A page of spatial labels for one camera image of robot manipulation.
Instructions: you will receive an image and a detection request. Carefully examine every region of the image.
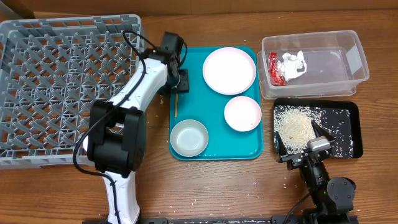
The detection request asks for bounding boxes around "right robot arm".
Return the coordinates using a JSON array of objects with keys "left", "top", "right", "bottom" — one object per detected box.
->
[{"left": 272, "top": 121, "right": 359, "bottom": 224}]

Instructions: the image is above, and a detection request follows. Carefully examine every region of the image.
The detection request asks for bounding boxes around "white tissue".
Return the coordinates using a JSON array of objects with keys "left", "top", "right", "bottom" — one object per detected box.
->
[{"left": 277, "top": 50, "right": 307, "bottom": 82}]

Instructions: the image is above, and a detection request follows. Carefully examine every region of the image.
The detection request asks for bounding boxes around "large white round plate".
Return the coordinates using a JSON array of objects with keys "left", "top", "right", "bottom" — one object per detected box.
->
[{"left": 202, "top": 47, "right": 256, "bottom": 95}]

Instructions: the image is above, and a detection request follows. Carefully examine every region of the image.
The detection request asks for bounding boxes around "wooden chopstick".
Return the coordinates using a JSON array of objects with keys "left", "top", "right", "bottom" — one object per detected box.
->
[{"left": 174, "top": 93, "right": 178, "bottom": 118}]

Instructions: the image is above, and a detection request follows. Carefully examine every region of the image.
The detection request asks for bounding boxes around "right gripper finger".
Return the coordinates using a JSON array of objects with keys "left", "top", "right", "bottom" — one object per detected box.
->
[
  {"left": 311, "top": 121, "right": 335, "bottom": 145},
  {"left": 275, "top": 131, "right": 289, "bottom": 163}
]

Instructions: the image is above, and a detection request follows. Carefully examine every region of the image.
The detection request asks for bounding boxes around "red snack wrapper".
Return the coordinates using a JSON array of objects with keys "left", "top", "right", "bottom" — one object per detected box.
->
[{"left": 268, "top": 52, "right": 286, "bottom": 86}]

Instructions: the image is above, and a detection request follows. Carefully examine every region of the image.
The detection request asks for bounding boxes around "rice pile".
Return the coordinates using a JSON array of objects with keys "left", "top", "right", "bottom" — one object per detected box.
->
[{"left": 274, "top": 105, "right": 355, "bottom": 158}]

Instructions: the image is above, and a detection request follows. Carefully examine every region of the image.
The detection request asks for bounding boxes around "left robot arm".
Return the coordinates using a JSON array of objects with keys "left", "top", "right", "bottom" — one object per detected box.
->
[{"left": 76, "top": 32, "right": 189, "bottom": 223}]

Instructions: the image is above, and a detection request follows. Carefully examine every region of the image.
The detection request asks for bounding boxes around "black plastic tray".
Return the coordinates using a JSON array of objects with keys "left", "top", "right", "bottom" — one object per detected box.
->
[{"left": 273, "top": 98, "right": 363, "bottom": 158}]

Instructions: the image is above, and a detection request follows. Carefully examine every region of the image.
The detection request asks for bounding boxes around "clear plastic waste bin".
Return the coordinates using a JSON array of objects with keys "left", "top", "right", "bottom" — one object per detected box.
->
[{"left": 257, "top": 30, "right": 369, "bottom": 100}]

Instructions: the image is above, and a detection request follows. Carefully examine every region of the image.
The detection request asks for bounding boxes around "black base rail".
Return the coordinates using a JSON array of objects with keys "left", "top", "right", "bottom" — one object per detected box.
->
[{"left": 82, "top": 214, "right": 360, "bottom": 224}]

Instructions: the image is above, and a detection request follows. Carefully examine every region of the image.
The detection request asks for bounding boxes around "teal plastic serving tray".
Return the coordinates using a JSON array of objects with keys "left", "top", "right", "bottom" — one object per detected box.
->
[{"left": 169, "top": 47, "right": 264, "bottom": 161}]

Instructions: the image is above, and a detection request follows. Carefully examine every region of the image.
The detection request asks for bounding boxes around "grey metal bowl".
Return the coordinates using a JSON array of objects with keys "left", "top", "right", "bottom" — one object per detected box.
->
[{"left": 170, "top": 119, "right": 209, "bottom": 157}]

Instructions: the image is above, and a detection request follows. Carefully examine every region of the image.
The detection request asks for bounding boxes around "grey plastic dishwasher rack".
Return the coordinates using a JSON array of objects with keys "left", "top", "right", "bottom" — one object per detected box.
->
[{"left": 1, "top": 14, "right": 145, "bottom": 169}]

